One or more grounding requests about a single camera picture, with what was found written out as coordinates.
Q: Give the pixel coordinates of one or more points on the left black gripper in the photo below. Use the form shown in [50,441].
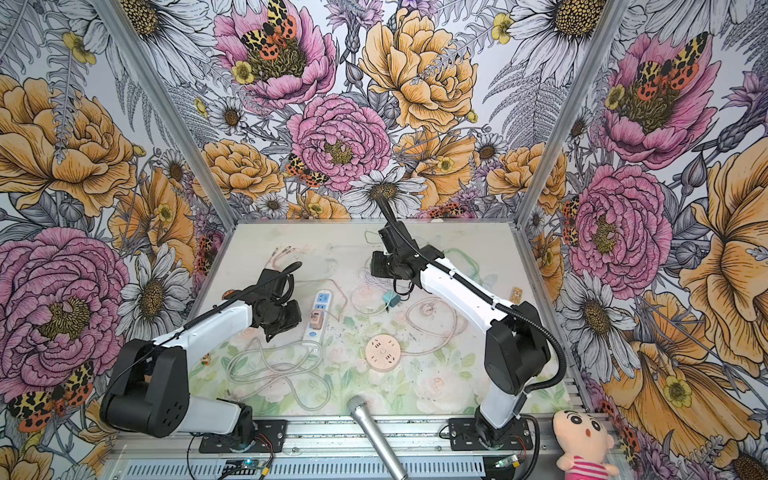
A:
[294,318]

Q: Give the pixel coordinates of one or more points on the white blue power strip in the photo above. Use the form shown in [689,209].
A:
[323,299]

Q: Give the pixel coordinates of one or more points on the small yellow tag card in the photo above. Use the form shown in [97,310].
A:
[516,296]

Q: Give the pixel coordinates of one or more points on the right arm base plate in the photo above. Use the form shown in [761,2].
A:
[475,434]

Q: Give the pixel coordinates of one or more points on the teal plug adapter centre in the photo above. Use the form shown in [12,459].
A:
[391,299]

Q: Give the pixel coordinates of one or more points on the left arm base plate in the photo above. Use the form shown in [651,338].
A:
[270,435]

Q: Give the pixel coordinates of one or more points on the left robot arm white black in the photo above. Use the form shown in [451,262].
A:
[149,390]

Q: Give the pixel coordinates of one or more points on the plush doll striped shirt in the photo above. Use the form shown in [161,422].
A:
[586,444]

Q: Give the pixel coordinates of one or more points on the pink plug charger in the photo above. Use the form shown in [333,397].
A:
[317,317]

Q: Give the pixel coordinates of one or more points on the silver microphone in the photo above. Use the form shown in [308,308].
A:
[360,413]

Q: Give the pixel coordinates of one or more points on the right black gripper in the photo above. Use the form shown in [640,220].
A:
[377,269]

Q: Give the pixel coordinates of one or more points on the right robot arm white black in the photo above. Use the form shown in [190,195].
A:
[521,356]

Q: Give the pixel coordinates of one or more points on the round pink socket hub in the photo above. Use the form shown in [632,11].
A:
[383,353]

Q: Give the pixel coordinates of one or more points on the small green circuit board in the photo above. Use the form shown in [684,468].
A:
[247,467]

